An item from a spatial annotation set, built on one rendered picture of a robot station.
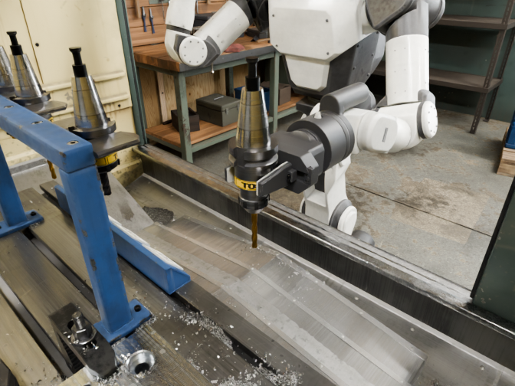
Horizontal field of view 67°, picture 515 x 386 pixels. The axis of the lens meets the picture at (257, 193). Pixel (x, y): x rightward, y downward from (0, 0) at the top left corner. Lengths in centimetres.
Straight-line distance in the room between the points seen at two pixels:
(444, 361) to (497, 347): 11
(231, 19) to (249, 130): 74
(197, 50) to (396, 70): 52
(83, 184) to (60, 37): 93
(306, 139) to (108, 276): 35
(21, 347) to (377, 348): 68
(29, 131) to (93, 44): 90
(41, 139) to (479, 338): 91
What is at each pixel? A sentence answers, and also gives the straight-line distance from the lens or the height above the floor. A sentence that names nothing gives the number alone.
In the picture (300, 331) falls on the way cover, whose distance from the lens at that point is 89.
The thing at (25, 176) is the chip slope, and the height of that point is 84.
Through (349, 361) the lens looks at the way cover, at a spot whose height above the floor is 72.
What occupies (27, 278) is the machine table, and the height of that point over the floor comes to 90.
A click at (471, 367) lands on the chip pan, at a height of 67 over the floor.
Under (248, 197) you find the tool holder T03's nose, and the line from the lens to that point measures 51.
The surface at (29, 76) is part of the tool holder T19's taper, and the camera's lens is 78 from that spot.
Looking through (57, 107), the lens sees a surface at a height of 122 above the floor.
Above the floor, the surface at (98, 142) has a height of 122.
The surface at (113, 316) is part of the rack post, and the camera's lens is 68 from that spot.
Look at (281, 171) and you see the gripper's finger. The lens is 50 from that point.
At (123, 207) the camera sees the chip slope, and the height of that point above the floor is 74.
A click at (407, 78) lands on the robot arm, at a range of 93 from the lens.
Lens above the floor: 142
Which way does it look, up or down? 30 degrees down
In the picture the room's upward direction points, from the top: straight up
